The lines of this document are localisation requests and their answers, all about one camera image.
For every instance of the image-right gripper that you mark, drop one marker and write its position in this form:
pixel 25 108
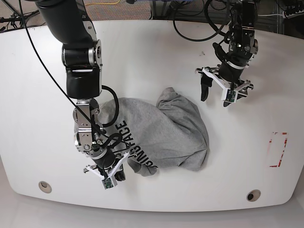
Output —
pixel 227 76

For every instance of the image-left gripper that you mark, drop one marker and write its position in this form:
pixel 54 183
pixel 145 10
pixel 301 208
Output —
pixel 110 166

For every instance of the grey printed T-shirt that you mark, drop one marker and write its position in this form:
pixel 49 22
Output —
pixel 168 134

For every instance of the black robot arm image-left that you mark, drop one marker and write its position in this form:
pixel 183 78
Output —
pixel 70 24

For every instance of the red tape rectangle marking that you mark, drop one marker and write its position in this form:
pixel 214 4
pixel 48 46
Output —
pixel 276 149

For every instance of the white power strip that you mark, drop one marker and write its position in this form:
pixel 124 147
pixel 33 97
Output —
pixel 293 11

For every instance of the black tripod legs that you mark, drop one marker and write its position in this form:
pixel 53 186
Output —
pixel 10 15

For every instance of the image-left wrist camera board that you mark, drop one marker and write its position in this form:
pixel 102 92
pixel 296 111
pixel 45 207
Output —
pixel 109 182

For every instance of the left table cable grommet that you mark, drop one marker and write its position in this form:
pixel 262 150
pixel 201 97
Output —
pixel 45 187

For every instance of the table cable grommet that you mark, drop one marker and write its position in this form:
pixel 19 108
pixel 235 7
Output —
pixel 45 187
pixel 253 195

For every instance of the grey metal frame leg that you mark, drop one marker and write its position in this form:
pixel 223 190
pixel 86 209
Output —
pixel 160 8

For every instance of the right table cable grommet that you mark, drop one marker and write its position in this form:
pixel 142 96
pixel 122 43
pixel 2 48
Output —
pixel 253 195

